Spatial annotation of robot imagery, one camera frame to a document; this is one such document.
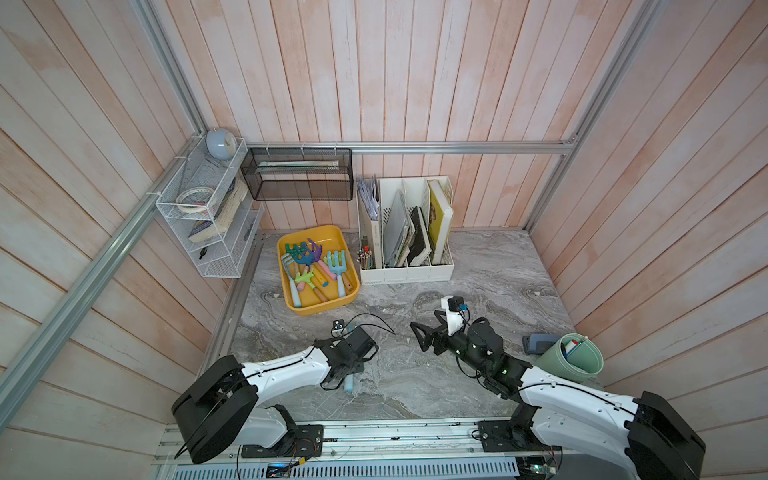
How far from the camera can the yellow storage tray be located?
3.11 feet

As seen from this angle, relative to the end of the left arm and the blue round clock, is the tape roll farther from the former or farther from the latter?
the end of the left arm

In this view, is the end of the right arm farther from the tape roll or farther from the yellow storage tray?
the tape roll

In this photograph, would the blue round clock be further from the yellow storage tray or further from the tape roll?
the yellow storage tray

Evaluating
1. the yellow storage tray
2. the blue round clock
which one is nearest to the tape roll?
the blue round clock
